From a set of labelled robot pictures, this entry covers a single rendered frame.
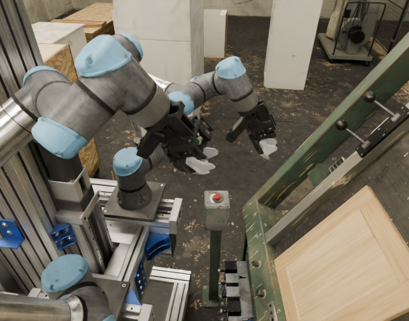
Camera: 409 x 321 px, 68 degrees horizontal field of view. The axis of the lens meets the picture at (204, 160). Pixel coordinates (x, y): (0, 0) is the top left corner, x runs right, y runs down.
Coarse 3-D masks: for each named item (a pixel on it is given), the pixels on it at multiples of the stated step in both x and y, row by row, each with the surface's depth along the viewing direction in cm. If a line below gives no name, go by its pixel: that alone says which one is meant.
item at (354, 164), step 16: (400, 128) 95; (384, 144) 99; (352, 160) 106; (368, 160) 103; (336, 176) 110; (352, 176) 108; (320, 192) 114; (304, 208) 119; (288, 224) 124; (272, 240) 130
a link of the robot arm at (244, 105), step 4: (252, 92) 89; (248, 96) 88; (252, 96) 89; (256, 96) 91; (240, 100) 96; (244, 100) 89; (248, 100) 89; (252, 100) 89; (256, 100) 90; (236, 104) 90; (240, 104) 90; (244, 104) 89; (248, 104) 89; (252, 104) 90; (256, 104) 92; (236, 108) 92; (240, 108) 91; (244, 108) 90; (248, 108) 90; (252, 108) 91; (240, 112) 93
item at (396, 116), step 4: (368, 92) 96; (372, 92) 96; (364, 96) 97; (368, 96) 96; (372, 96) 95; (376, 96) 96; (364, 100) 97; (368, 100) 96; (372, 100) 96; (376, 100) 97; (380, 104) 96; (384, 108) 96; (388, 112) 96; (392, 116) 96; (396, 116) 95; (400, 116) 95; (392, 120) 96; (396, 120) 95
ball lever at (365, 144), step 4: (340, 120) 103; (344, 120) 102; (336, 124) 103; (340, 124) 102; (344, 124) 102; (336, 128) 104; (340, 128) 102; (344, 128) 102; (348, 132) 103; (352, 132) 103; (356, 136) 102; (360, 140) 102; (364, 144) 102; (368, 144) 101; (364, 148) 102
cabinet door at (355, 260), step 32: (320, 224) 111; (352, 224) 99; (384, 224) 88; (288, 256) 119; (320, 256) 105; (352, 256) 94; (384, 256) 85; (288, 288) 112; (320, 288) 100; (352, 288) 90; (384, 288) 81; (288, 320) 106; (320, 320) 95; (352, 320) 85; (384, 320) 78
